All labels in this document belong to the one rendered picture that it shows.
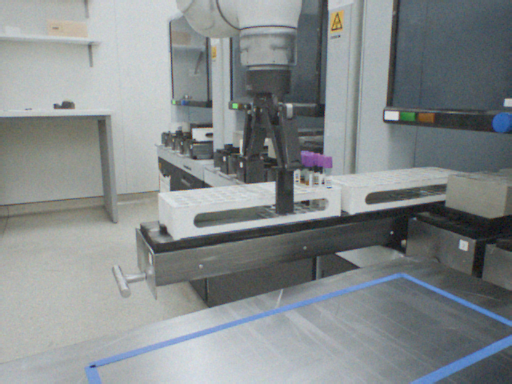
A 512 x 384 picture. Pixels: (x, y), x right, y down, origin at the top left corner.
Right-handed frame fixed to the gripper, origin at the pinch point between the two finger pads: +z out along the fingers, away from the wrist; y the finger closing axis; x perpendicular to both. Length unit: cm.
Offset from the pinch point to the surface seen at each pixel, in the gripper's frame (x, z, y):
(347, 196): 13.6, 1.3, 3.8
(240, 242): -8.4, 5.3, 6.7
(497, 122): 29.0, -11.8, 19.6
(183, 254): -17.2, 5.8, 6.7
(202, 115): 49, -5, -179
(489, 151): 65, -2, -7
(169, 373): -26.6, 3.7, 35.0
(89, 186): -4, 65, -350
